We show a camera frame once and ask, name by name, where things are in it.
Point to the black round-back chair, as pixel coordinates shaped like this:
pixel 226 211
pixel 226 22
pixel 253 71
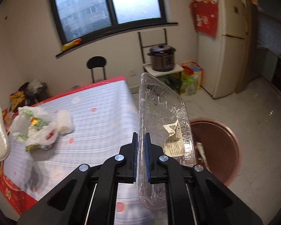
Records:
pixel 96 62

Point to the yellow printed bag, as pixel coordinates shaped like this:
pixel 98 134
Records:
pixel 17 99

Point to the black window sill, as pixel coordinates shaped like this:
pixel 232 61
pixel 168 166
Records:
pixel 173 23

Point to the clear crumpled plastic bag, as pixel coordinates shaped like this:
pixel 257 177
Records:
pixel 34 85

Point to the dark framed window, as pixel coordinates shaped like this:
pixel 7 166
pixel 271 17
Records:
pixel 84 4

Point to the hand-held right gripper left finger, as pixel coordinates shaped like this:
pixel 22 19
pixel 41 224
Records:
pixel 134 159

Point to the red printed cloth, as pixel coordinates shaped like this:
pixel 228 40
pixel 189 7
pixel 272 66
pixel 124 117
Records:
pixel 205 18

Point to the brown plastic bin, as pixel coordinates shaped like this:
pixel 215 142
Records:
pixel 224 150

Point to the small white table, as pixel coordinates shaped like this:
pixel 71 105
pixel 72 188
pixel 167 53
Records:
pixel 178 68

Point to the dark electric pressure cooker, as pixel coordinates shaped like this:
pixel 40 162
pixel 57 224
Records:
pixel 160 58

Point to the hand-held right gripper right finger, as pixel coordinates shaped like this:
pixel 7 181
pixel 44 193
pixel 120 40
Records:
pixel 154 164

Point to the white crumpled tissue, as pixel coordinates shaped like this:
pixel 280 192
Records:
pixel 64 121

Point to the clear plastic tray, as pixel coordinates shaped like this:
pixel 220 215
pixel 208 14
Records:
pixel 164 103

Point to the thin metal rack frame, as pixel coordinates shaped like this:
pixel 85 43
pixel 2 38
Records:
pixel 140 42

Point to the blue plaid tablecloth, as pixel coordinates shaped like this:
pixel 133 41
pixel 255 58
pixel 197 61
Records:
pixel 96 126

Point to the white plastic bag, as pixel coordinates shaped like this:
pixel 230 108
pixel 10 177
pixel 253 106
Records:
pixel 25 126

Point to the cream refrigerator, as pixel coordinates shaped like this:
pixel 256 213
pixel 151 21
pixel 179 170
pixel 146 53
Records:
pixel 224 63

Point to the orange snack packet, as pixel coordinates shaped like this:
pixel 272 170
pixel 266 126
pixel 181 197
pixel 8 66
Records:
pixel 71 44

